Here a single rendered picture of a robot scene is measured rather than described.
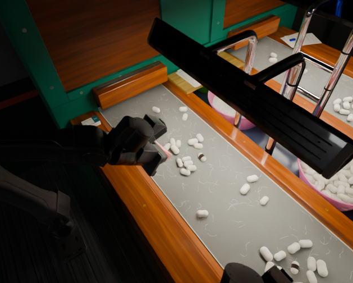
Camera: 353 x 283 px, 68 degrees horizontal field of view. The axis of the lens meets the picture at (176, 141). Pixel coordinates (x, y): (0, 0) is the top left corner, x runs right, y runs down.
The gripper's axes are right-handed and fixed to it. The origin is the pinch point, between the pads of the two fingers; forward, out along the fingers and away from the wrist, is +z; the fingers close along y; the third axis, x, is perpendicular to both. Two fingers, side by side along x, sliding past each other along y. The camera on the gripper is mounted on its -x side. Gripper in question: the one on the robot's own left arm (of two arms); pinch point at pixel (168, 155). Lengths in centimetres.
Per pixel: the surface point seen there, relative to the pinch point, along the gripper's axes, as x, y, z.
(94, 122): 12.0, 34.0, -3.3
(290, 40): -54, 29, 77
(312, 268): -0.5, -42.9, 15.9
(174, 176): 7.9, 0.1, 8.6
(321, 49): -57, 16, 82
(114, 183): 17.1, 7.4, -6.1
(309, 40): -59, 24, 83
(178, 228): 12.3, -15.9, -0.4
